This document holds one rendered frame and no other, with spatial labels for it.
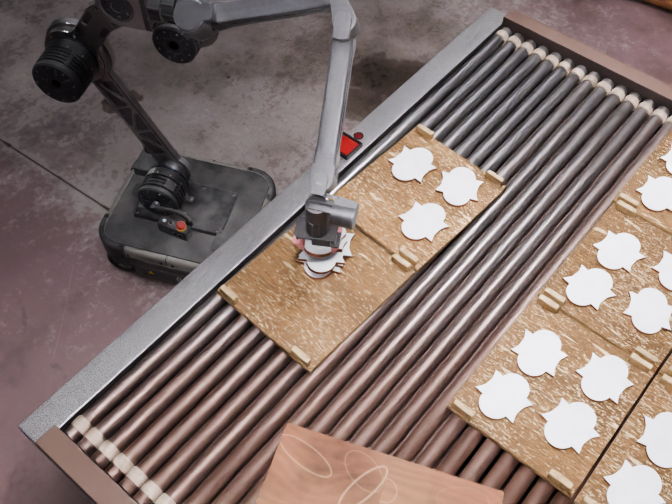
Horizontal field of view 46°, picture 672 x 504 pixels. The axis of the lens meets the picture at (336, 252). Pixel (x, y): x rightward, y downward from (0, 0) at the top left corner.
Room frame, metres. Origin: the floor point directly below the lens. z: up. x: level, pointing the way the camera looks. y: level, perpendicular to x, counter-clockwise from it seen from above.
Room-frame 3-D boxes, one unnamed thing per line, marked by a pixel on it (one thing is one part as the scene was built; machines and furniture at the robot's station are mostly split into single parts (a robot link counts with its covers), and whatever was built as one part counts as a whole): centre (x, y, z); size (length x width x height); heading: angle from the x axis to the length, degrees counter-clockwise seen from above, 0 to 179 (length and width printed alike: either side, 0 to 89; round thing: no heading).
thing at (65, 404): (1.51, 0.08, 0.89); 2.08 x 0.08 x 0.06; 140
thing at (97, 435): (1.43, -0.01, 0.90); 1.95 x 0.05 x 0.05; 140
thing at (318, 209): (1.18, 0.04, 1.20); 0.07 x 0.06 x 0.07; 75
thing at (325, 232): (1.18, 0.05, 1.14); 0.10 x 0.07 x 0.07; 82
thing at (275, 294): (1.14, 0.05, 0.93); 0.41 x 0.35 x 0.02; 138
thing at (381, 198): (1.45, -0.24, 0.93); 0.41 x 0.35 x 0.02; 137
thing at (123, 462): (1.36, -0.09, 0.90); 1.95 x 0.05 x 0.05; 140
